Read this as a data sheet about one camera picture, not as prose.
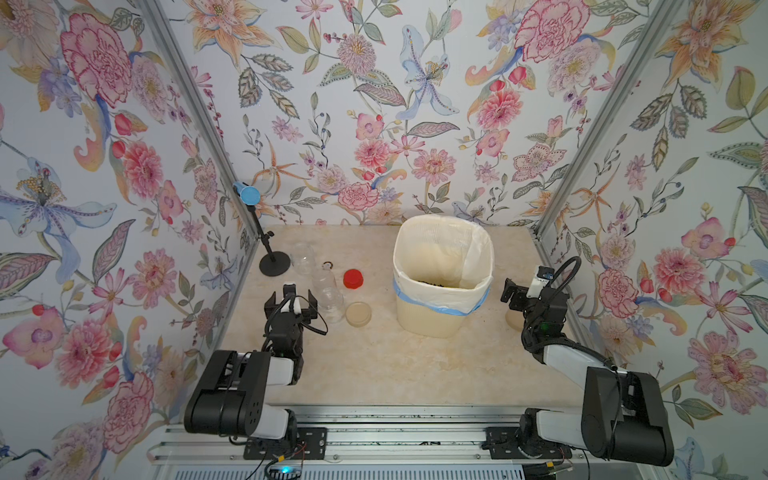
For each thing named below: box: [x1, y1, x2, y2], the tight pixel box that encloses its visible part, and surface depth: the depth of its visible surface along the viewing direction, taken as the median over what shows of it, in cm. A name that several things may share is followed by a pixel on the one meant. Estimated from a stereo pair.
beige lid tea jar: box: [292, 243, 317, 275], surface depth 107 cm
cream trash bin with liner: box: [392, 214, 495, 338], surface depth 86 cm
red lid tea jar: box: [312, 261, 344, 324], surface depth 97 cm
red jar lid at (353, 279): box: [343, 268, 364, 290], surface depth 108 cm
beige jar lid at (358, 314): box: [345, 301, 372, 328], surface depth 98 cm
